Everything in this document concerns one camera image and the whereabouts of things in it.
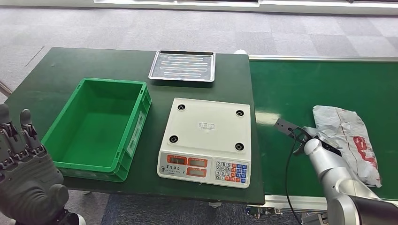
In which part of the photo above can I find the dark green table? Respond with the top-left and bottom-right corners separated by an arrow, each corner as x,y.
4,47 -> 266,206

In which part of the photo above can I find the white electronic scale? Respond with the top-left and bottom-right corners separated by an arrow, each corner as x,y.
156,97 -> 252,189

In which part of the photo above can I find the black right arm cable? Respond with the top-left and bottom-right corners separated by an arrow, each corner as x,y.
284,132 -> 304,225

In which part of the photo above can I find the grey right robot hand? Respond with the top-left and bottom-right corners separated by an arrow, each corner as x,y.
317,139 -> 343,157

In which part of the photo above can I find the steel tray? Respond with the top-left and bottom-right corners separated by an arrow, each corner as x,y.
148,50 -> 216,83

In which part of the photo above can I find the grey metal bar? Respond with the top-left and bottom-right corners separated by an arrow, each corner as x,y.
0,81 -> 13,98

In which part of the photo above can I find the grey red-printed mailer package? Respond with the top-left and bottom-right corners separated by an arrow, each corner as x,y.
304,105 -> 383,189

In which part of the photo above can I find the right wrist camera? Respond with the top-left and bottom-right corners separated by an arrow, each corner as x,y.
273,118 -> 314,156

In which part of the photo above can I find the green conveyor belt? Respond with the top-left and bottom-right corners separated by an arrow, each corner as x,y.
245,55 -> 398,225

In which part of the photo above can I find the green plastic crate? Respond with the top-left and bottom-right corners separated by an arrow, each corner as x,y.
41,77 -> 153,183

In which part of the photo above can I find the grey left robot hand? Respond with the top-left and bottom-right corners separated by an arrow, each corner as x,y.
0,104 -> 69,224

